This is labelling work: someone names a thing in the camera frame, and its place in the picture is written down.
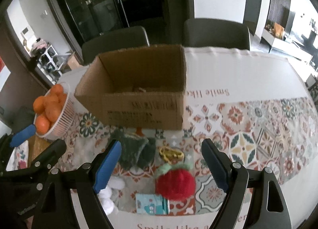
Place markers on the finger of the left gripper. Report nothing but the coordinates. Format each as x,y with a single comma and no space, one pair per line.
20,137
50,156

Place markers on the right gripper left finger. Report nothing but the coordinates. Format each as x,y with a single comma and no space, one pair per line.
55,206

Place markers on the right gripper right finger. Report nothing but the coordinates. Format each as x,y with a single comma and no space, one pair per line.
268,208

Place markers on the woven straw box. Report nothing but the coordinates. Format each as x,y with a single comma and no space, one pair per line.
36,147

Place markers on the floral cushion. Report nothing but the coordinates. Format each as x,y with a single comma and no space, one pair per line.
19,157

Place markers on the orange fruit front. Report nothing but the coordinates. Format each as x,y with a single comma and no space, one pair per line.
42,124

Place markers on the orange fruit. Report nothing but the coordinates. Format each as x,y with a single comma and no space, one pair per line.
53,111
42,124

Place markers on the white plastic fruit basket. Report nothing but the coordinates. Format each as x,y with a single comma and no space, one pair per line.
58,93

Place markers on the orange fruit back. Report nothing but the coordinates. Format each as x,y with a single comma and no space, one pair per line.
53,111

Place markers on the white plush toy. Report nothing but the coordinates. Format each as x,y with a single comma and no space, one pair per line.
105,195

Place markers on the red and white door poster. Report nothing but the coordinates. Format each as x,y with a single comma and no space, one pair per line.
4,73

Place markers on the white shoe rack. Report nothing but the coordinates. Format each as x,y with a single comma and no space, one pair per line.
52,64

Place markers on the patterned table runner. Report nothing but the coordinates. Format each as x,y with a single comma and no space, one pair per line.
280,134

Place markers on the dark green fuzzy cloth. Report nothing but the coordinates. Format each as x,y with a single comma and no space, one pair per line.
137,151

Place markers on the blue tissue pack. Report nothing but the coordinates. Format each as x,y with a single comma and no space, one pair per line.
151,204

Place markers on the red plush strawberry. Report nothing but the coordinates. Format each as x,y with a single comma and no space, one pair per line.
175,182

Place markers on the brown cardboard box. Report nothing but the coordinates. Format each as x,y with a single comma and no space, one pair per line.
136,87

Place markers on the dark glass cabinet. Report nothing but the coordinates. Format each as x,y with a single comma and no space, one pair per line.
89,19

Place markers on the dark chair left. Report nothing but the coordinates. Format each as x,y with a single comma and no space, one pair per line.
130,37

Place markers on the dark chair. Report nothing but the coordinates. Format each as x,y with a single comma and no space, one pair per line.
208,32
130,37

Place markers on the white tv console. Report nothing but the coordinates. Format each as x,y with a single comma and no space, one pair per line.
288,48

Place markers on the dark chair right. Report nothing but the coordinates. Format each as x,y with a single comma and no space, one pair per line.
208,32

